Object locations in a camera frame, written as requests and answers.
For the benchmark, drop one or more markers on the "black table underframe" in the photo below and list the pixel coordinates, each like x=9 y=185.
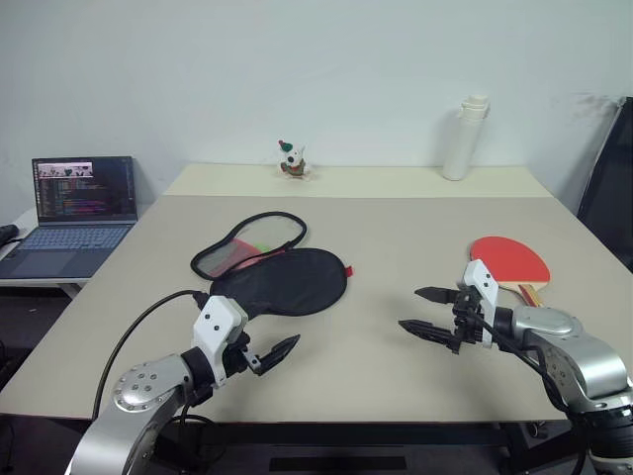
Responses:
x=336 y=464

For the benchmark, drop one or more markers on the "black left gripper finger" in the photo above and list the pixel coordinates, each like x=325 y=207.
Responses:
x=279 y=352

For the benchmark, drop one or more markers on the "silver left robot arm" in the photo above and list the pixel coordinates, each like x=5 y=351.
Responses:
x=143 y=386

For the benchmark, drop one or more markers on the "black device beside laptop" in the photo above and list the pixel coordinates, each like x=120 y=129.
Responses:
x=7 y=233

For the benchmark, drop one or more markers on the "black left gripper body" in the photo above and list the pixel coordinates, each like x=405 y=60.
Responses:
x=236 y=357

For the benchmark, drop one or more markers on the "tall white bottle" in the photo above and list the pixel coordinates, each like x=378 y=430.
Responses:
x=460 y=143

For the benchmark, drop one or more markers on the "small white plush dog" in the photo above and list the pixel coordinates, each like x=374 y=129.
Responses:
x=293 y=161

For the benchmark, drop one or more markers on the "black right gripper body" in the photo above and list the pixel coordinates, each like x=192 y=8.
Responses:
x=467 y=319

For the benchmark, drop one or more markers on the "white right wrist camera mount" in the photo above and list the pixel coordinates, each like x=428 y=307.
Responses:
x=482 y=282

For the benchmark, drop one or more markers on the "grey open laptop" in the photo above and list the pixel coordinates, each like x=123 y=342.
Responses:
x=84 y=188

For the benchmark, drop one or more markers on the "white side table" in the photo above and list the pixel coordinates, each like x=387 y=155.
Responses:
x=29 y=282

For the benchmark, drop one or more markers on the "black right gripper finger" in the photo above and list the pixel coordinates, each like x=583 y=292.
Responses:
x=435 y=294
x=427 y=331

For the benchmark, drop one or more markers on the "black mesh paddle case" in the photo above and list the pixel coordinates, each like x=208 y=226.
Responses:
x=287 y=277

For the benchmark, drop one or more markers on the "red table tennis paddle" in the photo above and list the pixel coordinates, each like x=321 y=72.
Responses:
x=504 y=257

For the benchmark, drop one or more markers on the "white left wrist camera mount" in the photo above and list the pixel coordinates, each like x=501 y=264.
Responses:
x=217 y=316

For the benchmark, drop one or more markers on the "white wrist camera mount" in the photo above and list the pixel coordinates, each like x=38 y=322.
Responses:
x=217 y=316
x=482 y=282

